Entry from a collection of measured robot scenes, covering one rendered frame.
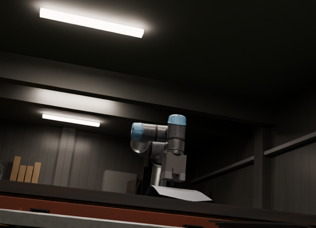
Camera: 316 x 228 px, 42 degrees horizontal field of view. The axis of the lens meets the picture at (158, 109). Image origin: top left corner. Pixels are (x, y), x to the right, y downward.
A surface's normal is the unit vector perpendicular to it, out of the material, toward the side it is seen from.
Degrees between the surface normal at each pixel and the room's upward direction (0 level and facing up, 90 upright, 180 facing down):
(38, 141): 90
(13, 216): 90
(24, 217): 90
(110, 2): 180
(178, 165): 90
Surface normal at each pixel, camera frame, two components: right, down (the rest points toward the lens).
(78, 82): 0.26, -0.29
